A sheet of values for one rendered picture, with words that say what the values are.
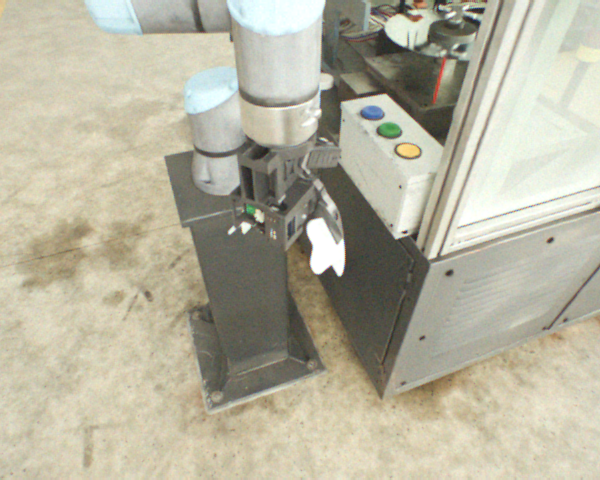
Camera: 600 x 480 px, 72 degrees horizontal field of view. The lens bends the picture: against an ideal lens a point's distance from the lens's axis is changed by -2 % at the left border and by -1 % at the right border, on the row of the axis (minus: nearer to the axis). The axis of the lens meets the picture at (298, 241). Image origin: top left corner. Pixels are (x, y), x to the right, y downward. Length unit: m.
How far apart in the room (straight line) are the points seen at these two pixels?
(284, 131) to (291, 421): 1.14
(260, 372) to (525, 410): 0.87
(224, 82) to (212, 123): 0.08
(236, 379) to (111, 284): 0.68
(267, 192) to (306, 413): 1.07
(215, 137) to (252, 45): 0.51
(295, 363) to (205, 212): 0.76
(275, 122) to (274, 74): 0.04
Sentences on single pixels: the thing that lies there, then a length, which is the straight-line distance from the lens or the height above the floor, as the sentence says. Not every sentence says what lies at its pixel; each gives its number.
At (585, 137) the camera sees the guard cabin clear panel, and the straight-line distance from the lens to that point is 0.89.
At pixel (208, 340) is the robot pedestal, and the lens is 1.56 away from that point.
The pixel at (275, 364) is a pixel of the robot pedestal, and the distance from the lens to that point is 1.49.
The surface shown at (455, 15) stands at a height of 0.99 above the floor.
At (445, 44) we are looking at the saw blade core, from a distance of 1.12.
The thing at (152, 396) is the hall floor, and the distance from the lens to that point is 1.53.
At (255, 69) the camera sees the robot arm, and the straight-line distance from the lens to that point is 0.37.
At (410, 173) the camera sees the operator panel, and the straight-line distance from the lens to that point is 0.75.
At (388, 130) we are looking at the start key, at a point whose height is 0.91.
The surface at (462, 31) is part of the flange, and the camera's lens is 1.18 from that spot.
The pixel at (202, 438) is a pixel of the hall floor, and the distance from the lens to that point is 1.43.
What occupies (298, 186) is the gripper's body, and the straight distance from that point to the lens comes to 0.45.
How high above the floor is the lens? 1.34
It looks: 47 degrees down
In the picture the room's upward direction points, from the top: straight up
